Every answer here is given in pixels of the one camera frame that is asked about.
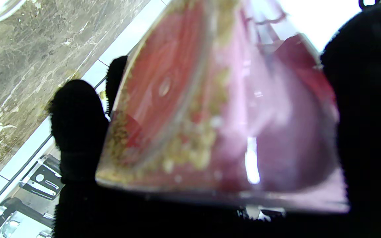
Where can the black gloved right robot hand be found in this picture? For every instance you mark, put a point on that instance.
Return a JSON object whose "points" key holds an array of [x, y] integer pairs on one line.
{"points": [[369, 132]]}

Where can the clear airtight container white lid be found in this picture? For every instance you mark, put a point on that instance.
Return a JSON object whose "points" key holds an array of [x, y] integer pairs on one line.
{"points": [[210, 99]]}

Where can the black silver toaster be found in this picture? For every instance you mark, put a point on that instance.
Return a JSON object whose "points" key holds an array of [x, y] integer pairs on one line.
{"points": [[41, 178]]}

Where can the black espresso machine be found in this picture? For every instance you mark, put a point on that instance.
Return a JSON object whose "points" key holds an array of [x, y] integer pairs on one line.
{"points": [[8, 218]]}

